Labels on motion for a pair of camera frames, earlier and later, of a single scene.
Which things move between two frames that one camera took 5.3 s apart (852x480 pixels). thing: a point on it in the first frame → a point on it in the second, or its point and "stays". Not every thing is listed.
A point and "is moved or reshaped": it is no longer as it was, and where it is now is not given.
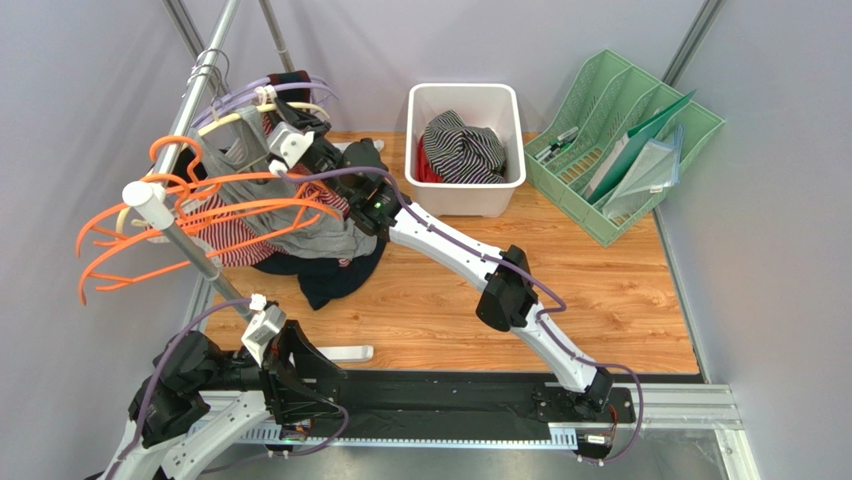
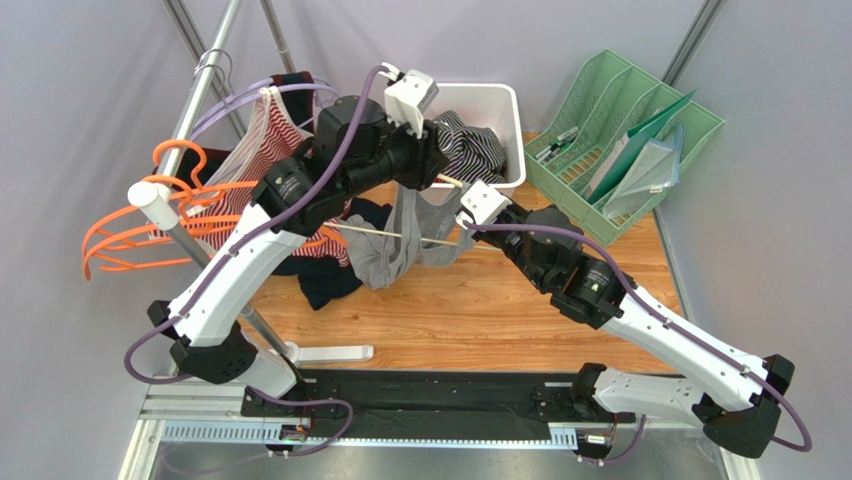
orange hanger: (195, 181) → (199, 187)
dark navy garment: (324, 279) stays
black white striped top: (462, 153) stays
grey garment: (281, 204) → (393, 261)
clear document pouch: (657, 168) stays
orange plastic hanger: (154, 233) is moved or reshaped
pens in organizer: (557, 146) stays
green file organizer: (609, 150) stays
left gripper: (286, 399) → (428, 159)
